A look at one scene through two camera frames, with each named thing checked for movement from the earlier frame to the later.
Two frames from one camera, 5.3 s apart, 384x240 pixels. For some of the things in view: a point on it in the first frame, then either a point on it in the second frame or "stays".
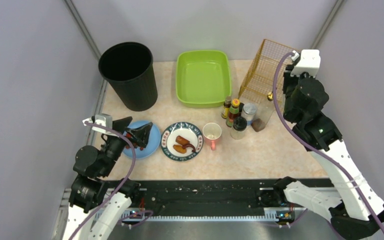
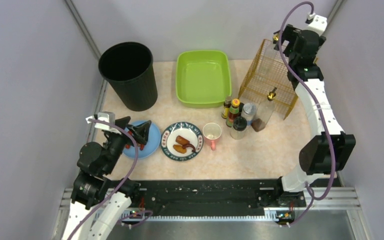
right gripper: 288,82 -> 286,36
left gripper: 127,136 stays
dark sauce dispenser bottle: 263,113 stays
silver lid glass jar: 249,111 stays
